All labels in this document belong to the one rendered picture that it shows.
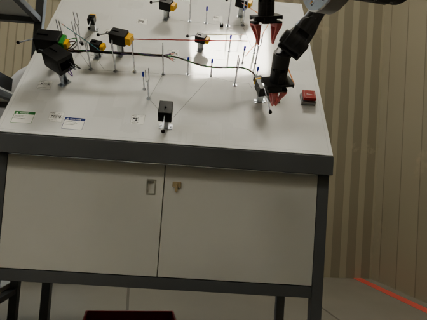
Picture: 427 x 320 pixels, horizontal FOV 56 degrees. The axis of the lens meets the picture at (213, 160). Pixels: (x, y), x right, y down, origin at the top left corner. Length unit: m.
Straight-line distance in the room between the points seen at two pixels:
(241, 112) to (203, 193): 0.35
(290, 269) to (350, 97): 2.44
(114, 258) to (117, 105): 0.55
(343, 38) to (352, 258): 1.90
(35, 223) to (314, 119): 1.08
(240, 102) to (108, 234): 0.69
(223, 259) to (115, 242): 0.39
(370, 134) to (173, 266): 2.66
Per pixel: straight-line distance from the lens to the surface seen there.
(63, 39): 1.68
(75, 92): 1.64
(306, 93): 1.65
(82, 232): 1.50
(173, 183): 1.44
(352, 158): 3.68
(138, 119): 1.50
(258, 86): 1.54
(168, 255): 1.47
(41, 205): 1.54
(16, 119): 1.59
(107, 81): 1.67
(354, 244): 3.73
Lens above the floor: 0.76
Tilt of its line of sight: 3 degrees up
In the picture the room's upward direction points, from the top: 4 degrees clockwise
